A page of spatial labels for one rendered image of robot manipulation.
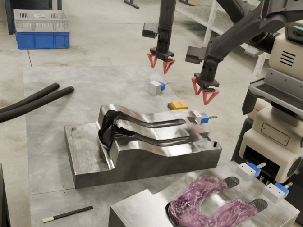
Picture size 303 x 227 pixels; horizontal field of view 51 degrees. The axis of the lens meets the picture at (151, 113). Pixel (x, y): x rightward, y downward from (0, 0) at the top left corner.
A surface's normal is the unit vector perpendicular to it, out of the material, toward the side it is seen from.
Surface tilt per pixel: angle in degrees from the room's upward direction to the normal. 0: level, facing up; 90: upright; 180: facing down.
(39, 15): 88
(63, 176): 0
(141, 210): 0
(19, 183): 1
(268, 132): 98
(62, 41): 90
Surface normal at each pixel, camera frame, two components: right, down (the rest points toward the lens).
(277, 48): -0.75, 0.38
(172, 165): 0.33, 0.54
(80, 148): 0.14, -0.84
